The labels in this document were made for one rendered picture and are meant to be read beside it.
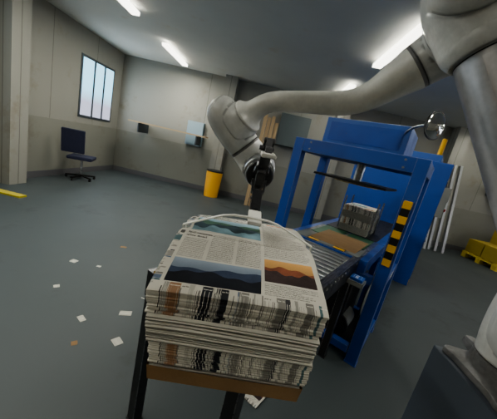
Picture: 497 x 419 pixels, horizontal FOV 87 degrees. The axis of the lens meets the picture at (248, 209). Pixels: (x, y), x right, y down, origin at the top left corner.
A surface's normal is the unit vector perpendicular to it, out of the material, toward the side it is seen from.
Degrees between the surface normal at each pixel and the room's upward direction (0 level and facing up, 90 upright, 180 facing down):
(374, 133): 90
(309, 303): 16
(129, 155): 90
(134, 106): 90
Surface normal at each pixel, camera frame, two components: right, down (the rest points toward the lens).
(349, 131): -0.59, 0.05
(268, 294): 0.16, -0.87
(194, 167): -0.07, 0.21
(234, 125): -0.22, 0.45
